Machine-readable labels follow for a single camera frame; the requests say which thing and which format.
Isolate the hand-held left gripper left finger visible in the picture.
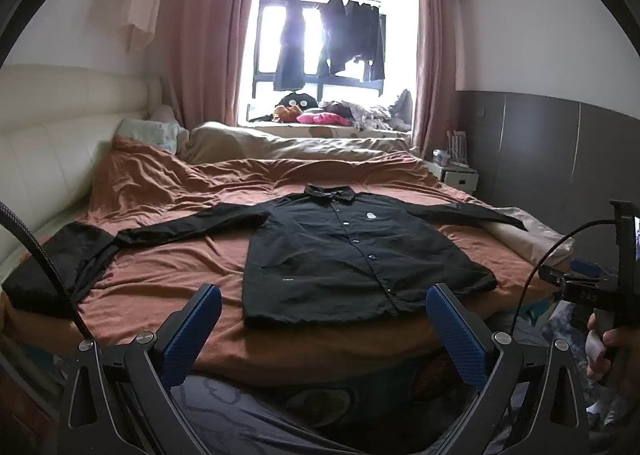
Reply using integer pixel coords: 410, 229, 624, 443
62, 283, 223, 455

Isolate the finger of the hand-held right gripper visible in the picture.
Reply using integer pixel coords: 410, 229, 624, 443
539, 259, 608, 288

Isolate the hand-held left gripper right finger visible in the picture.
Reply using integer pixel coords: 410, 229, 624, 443
426, 283, 591, 455

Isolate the black button-up shirt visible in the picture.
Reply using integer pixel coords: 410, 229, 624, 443
117, 183, 527, 328

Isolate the pile of light clothes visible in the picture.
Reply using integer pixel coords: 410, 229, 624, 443
320, 89, 413, 132

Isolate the person's right hand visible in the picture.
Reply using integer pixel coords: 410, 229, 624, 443
585, 312, 640, 386

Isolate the white bed sheet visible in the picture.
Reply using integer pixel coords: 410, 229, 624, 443
487, 207, 576, 267

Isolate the brown fleece blanket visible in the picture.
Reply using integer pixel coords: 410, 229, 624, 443
0, 135, 576, 386

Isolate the white nightstand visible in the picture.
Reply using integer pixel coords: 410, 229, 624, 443
439, 166, 480, 193

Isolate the black folded garment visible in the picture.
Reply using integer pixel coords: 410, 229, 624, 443
2, 222, 126, 321

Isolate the light blue patterned pillow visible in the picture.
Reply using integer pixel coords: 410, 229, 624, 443
117, 117, 182, 156

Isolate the pink curtain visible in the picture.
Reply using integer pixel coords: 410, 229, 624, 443
160, 0, 263, 128
412, 0, 463, 156

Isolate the cream padded headboard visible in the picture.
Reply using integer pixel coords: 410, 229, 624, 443
0, 64, 166, 281

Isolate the pink plush toy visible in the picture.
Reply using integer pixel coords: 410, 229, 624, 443
296, 111, 348, 126

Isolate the black plush toy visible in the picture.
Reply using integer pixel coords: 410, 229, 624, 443
276, 91, 318, 112

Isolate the long dark hanging garment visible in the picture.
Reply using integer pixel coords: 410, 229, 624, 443
272, 0, 307, 92

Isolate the black braided cable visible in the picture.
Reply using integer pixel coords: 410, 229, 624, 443
0, 202, 96, 343

